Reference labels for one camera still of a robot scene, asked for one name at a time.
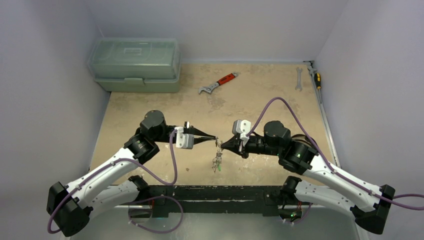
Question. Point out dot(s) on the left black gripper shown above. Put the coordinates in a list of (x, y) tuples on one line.
[(196, 132)]

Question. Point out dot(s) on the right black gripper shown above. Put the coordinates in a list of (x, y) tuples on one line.
[(238, 145)]

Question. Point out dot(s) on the large perforated metal keyring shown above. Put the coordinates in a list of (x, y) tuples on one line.
[(217, 160)]

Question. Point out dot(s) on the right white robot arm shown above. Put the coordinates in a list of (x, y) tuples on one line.
[(366, 203)]

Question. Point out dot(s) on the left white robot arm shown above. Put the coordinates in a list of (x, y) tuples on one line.
[(70, 206)]

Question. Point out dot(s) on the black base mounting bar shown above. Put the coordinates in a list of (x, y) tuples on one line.
[(266, 200)]

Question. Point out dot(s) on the green plastic toolbox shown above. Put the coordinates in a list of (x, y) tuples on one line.
[(136, 65)]

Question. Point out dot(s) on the silver open end wrench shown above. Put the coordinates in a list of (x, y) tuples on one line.
[(299, 79)]

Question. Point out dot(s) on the yellow black screwdriver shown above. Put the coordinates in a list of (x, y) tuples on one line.
[(317, 81)]

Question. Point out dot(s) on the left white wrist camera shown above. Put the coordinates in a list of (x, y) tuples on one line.
[(183, 139)]

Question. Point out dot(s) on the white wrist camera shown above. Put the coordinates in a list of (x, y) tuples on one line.
[(240, 129), (183, 139)]

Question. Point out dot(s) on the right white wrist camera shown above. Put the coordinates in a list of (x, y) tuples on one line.
[(240, 129)]

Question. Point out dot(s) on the red handled adjustable wrench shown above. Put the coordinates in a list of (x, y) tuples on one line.
[(209, 89)]

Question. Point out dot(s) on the aluminium frame rail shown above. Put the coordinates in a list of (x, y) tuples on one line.
[(312, 71)]

